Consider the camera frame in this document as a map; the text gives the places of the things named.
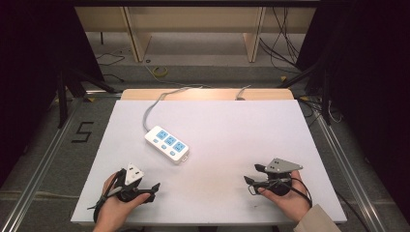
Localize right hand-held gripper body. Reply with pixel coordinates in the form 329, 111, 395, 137
257, 157, 304, 196

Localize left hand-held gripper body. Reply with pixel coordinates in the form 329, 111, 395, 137
112, 162, 157, 204

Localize person's right hand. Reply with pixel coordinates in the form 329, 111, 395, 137
256, 169, 312, 224

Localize person's left hand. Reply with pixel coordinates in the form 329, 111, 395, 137
92, 171, 151, 232

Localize white table board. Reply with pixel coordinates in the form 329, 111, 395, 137
70, 99, 348, 226

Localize white power strip blue sockets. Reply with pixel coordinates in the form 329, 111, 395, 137
143, 125, 190, 165

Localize wooden table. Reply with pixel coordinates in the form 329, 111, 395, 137
120, 88, 296, 102

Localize black metal stand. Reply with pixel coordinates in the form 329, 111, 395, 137
55, 64, 118, 130
276, 42, 343, 127

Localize yellow tape roll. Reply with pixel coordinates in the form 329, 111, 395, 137
152, 66, 169, 78

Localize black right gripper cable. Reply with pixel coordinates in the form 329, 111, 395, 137
283, 176, 314, 209

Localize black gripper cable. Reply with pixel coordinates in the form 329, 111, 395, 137
283, 176, 314, 209
86, 169, 126, 224

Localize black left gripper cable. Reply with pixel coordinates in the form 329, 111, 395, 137
86, 169, 126, 224

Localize aluminium floor rail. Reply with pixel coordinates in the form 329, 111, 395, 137
0, 90, 123, 232
308, 102, 388, 232

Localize grey power strip cable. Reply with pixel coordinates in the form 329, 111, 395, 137
142, 85, 204, 133

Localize grey cable plug end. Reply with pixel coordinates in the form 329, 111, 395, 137
235, 84, 252, 102

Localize black thin floor cable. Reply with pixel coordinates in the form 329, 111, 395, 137
95, 51, 127, 83

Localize black floor cables bundle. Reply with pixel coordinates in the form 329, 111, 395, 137
258, 7, 304, 74

